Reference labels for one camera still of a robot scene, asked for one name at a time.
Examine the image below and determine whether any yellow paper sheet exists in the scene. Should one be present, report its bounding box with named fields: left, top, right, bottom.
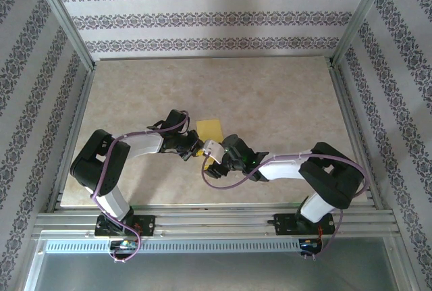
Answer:
left=195, top=119, right=226, bottom=167

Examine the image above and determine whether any grey metal sheet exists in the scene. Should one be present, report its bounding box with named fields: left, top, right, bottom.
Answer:
left=23, top=236, right=411, bottom=291

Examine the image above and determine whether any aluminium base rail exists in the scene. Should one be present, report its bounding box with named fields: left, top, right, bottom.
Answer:
left=32, top=205, right=401, bottom=240

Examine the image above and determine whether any grey slotted cable duct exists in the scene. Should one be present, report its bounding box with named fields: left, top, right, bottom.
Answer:
left=45, top=239, right=325, bottom=254

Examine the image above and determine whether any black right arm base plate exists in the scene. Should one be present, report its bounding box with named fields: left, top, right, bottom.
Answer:
left=273, top=213, right=335, bottom=237

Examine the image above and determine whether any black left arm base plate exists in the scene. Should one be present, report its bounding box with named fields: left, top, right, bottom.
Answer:
left=94, top=215, right=156, bottom=238

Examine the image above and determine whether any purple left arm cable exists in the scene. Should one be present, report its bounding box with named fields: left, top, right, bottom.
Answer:
left=90, top=110, right=190, bottom=265

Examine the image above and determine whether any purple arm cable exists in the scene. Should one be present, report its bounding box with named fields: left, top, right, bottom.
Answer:
left=90, top=110, right=190, bottom=265
left=201, top=151, right=369, bottom=261

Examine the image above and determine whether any aluminium side rail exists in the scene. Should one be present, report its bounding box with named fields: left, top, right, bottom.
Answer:
left=329, top=64, right=385, bottom=211
left=46, top=68, right=97, bottom=213

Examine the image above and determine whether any small circuit board with wires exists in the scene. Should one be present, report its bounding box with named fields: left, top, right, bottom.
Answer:
left=111, top=239, right=139, bottom=251
left=300, top=238, right=321, bottom=250

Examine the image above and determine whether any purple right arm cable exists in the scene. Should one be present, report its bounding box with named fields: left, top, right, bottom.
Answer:
left=201, top=151, right=369, bottom=261

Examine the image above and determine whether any aluminium frame post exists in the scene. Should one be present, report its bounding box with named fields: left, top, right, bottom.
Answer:
left=28, top=0, right=98, bottom=73
left=329, top=0, right=396, bottom=69

